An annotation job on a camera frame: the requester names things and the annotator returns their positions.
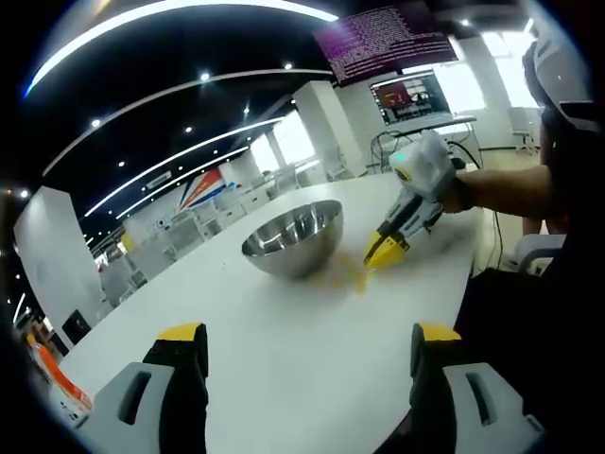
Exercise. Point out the small monitor with red window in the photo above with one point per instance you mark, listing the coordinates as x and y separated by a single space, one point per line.
406 99

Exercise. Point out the white chest device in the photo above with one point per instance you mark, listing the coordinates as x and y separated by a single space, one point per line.
562 71

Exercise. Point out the white chair with dark trim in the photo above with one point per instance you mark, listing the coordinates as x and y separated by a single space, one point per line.
534 250

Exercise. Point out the person operator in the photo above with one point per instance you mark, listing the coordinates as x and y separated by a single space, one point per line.
520 331

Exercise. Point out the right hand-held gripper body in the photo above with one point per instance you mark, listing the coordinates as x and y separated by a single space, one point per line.
425 165

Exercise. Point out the small grey standing desk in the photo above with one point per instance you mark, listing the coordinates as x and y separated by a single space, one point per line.
435 123

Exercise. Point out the white swivel chair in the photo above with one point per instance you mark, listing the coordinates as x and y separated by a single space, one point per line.
522 125

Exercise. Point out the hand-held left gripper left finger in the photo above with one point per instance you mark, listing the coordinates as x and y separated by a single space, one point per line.
146 406

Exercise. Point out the white square pillar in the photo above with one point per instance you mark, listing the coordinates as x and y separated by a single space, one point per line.
52 255
326 132

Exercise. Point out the white table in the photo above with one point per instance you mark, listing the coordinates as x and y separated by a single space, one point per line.
293 359

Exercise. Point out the yellow QQ candy pile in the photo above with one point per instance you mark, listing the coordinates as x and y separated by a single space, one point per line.
359 284

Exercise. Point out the red and blue wall banner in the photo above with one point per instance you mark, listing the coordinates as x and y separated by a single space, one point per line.
203 189

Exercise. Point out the person's right hand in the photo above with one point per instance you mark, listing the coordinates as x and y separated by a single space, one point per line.
453 203

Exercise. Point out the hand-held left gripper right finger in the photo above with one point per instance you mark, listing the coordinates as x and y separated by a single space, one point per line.
468 411

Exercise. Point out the yellow board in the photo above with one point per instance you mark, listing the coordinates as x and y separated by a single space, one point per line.
127 243

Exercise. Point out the black box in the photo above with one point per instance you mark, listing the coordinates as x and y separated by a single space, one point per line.
75 326

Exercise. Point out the stainless steel bowl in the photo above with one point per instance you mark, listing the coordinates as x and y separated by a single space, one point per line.
293 255

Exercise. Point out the large monitor with purple text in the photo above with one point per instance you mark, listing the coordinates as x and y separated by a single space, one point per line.
387 42

